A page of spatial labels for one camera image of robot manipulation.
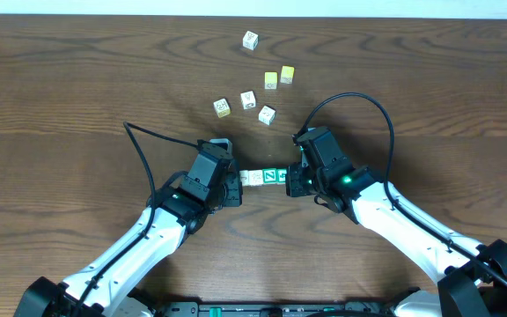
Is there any yellow sided wooden block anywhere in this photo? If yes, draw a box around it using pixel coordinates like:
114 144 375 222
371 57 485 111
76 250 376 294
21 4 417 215
239 170 250 187

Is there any blue sided wooden block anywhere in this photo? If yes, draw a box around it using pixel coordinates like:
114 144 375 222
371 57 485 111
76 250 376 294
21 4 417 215
248 170 264 187

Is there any green letter N block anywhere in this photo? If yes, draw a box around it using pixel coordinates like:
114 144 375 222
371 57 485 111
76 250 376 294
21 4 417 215
261 168 278 184

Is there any green number 4 block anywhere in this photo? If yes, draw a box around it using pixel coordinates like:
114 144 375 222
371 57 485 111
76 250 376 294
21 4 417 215
276 169 287 184

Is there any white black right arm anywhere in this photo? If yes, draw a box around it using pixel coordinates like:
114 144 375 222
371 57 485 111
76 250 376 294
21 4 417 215
277 163 507 316

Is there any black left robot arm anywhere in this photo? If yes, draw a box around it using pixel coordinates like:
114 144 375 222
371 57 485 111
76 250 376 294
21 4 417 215
15 138 242 316

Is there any wooden block letter B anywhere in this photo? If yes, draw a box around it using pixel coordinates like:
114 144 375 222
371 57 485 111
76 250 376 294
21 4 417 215
213 98 231 118

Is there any white wooden block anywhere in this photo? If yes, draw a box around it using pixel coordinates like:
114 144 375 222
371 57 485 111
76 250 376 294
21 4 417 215
258 106 276 126

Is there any wooden block letter W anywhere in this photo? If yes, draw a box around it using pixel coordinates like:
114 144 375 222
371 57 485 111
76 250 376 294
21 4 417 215
240 91 256 109

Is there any yellow top wooden block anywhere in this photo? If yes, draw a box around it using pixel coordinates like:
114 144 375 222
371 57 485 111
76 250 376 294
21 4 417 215
264 72 278 90

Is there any wooden block number 3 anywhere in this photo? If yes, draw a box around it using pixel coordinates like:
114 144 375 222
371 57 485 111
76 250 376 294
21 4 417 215
242 31 259 50

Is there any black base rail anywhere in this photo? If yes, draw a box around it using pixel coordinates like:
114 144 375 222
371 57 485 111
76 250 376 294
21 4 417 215
125 288 413 317

